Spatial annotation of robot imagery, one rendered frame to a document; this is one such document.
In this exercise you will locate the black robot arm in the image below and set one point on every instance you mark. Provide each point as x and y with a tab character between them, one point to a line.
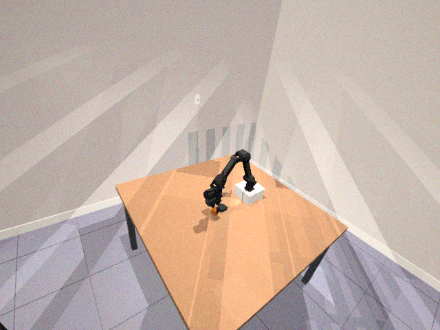
221	179

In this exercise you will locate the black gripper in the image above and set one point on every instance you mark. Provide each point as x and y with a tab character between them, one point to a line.
221	207

